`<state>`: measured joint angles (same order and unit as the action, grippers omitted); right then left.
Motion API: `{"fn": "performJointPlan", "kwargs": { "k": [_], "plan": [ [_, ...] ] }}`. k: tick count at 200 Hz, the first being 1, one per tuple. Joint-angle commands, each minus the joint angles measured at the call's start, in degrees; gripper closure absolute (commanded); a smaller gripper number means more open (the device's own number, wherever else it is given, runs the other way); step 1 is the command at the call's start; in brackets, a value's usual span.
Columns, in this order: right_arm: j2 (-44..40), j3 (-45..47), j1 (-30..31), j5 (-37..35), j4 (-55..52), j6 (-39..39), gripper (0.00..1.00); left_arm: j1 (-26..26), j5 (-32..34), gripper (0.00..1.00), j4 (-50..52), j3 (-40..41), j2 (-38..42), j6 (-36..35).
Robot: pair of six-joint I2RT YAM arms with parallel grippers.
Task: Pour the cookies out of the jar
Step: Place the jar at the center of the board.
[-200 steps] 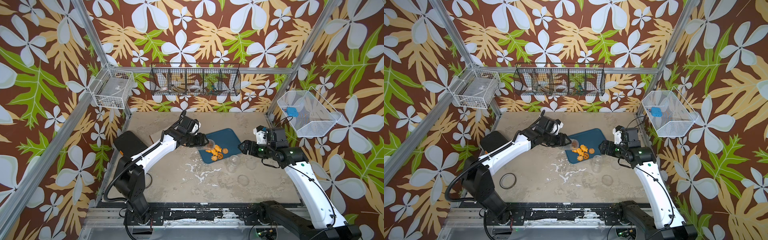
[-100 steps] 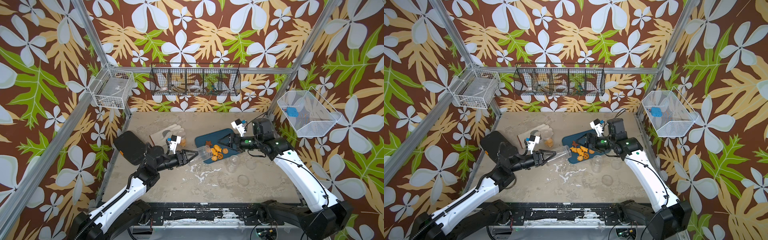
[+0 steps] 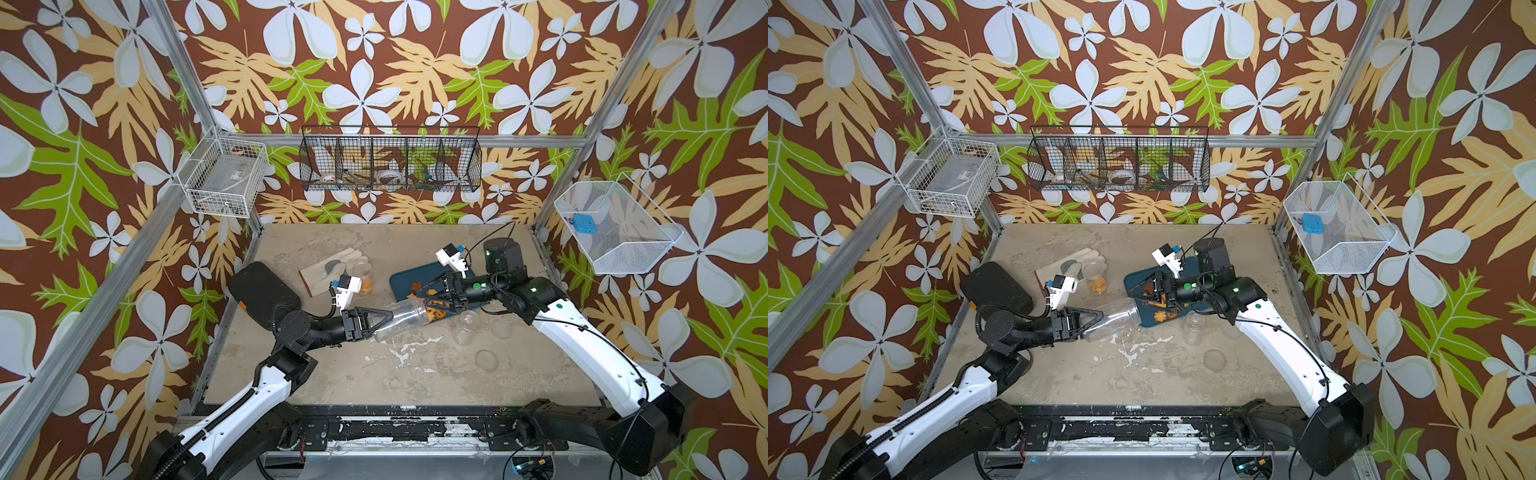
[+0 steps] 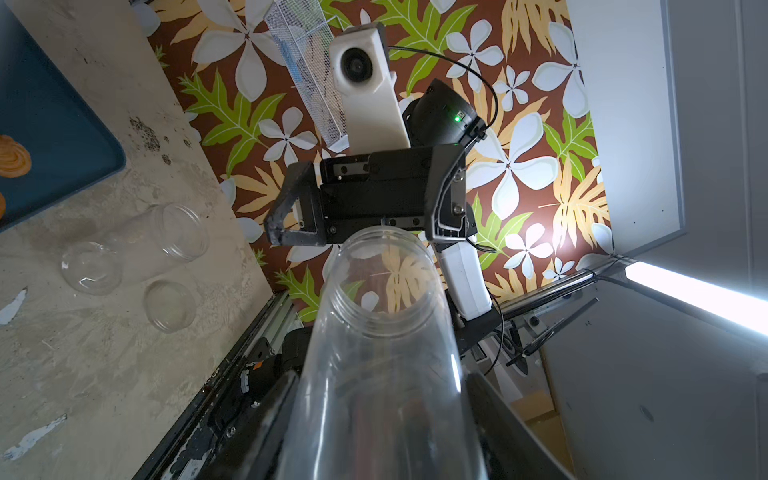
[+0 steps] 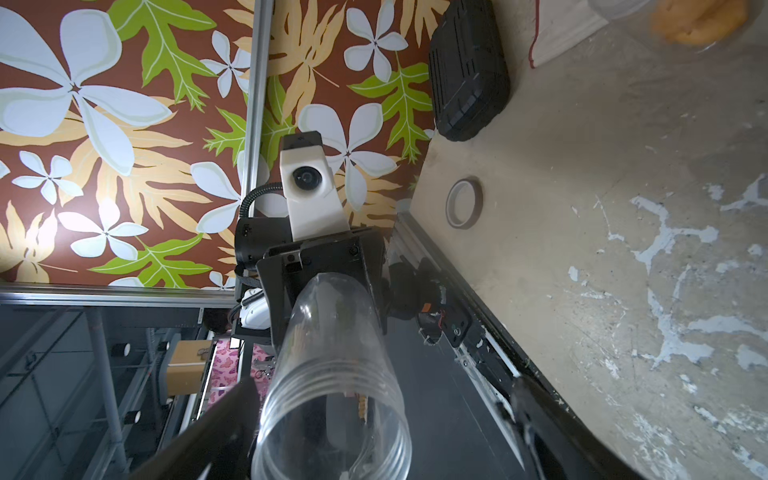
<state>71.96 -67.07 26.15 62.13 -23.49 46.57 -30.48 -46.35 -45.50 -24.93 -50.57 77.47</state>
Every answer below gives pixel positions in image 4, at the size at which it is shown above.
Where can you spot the clear cookie jar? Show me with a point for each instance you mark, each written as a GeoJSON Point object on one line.
{"type": "Point", "coordinates": [380, 394]}
{"type": "Point", "coordinates": [145, 246]}

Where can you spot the white mesh basket right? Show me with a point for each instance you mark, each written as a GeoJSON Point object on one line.
{"type": "Point", "coordinates": [303, 37]}

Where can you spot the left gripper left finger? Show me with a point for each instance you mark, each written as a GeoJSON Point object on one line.
{"type": "Point", "coordinates": [253, 452]}

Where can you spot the clear jar lid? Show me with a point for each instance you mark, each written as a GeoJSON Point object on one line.
{"type": "Point", "coordinates": [169, 306]}

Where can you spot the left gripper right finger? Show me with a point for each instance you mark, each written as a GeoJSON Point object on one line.
{"type": "Point", "coordinates": [509, 448]}

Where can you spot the white ceiling light bar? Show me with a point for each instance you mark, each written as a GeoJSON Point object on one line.
{"type": "Point", "coordinates": [738, 308]}

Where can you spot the clear cookie jar front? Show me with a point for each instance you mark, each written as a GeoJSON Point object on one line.
{"type": "Point", "coordinates": [380, 394]}

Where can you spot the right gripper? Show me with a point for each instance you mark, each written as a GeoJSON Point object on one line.
{"type": "Point", "coordinates": [416, 189]}

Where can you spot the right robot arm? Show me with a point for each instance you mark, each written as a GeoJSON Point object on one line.
{"type": "Point", "coordinates": [441, 116]}

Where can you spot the orange cookies on tray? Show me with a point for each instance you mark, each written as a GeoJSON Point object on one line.
{"type": "Point", "coordinates": [15, 158]}

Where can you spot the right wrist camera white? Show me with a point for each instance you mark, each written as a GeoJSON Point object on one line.
{"type": "Point", "coordinates": [363, 80]}

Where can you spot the teal plastic tray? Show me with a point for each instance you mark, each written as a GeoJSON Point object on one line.
{"type": "Point", "coordinates": [71, 148]}

